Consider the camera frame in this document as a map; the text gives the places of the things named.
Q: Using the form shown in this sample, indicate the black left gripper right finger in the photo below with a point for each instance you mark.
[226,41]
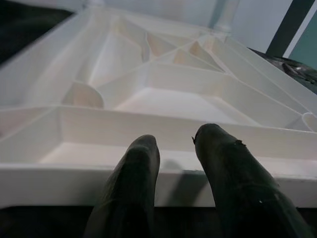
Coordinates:
[237,188]

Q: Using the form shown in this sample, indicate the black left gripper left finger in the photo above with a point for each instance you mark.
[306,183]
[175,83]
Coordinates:
[133,186]

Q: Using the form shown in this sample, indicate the white plastic table top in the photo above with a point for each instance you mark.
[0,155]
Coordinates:
[74,124]

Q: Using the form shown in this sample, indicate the black plastic cover sheet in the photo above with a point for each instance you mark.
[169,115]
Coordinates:
[24,223]

